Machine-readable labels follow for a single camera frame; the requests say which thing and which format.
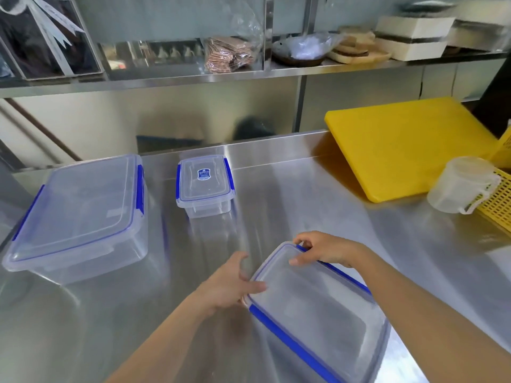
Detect crumpled clear plastic bag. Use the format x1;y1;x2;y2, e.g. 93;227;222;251
285;32;344;60

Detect person's right hand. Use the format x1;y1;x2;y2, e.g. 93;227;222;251
289;231;374;270

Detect white box with dark band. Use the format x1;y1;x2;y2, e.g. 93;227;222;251
375;36;450;62
375;15;456;40

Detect dark bowl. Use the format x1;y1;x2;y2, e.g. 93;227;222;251
272;39;332;68

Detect large clear lidded food container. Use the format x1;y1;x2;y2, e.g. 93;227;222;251
2;154;149;285

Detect dark clear gift box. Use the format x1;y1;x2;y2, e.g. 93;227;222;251
0;0;105;81

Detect person's left hand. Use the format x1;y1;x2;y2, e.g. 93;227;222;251
191;251;268;318

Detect white ribbon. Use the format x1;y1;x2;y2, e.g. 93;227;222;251
0;0;86;76

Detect stainless steel tray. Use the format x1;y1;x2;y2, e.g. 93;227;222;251
447;19;511;52

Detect clear plastic measuring jug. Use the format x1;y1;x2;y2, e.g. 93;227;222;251
427;156;502;215

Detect person's right forearm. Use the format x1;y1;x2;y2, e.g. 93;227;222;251
355;247;511;383

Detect medium clear lidded food container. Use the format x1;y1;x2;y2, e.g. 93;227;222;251
241;241;392;383

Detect bag of brown wafers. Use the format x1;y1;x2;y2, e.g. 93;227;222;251
204;36;256;73

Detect stack of wooden boards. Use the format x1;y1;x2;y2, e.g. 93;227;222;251
327;26;394;64

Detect person's left forearm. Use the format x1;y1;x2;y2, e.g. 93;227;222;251
105;293;256;383

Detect small clear labelled food container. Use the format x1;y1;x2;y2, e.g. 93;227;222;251
176;155;236;219

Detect yellow plastic basket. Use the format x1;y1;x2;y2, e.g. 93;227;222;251
475;125;511;234

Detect yellow cutting board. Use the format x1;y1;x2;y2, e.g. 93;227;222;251
324;97;504;204

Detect stainless steel wall shelf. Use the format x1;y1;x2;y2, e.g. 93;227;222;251
0;48;511;99

